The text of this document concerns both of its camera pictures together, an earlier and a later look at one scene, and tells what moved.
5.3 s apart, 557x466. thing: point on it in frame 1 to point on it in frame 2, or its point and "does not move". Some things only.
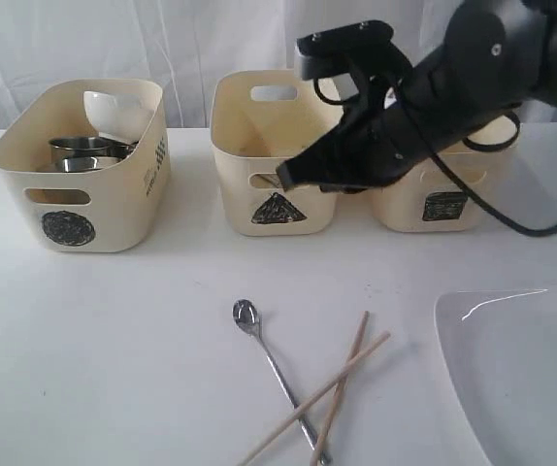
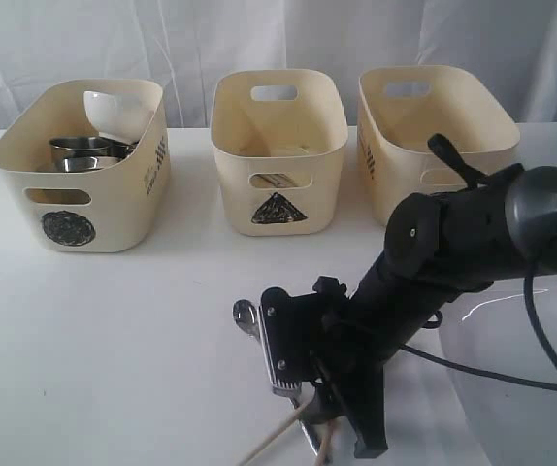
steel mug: (120, 149) does not move
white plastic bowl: (122, 116) does not move
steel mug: (81, 148) does not move
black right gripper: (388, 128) to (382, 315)
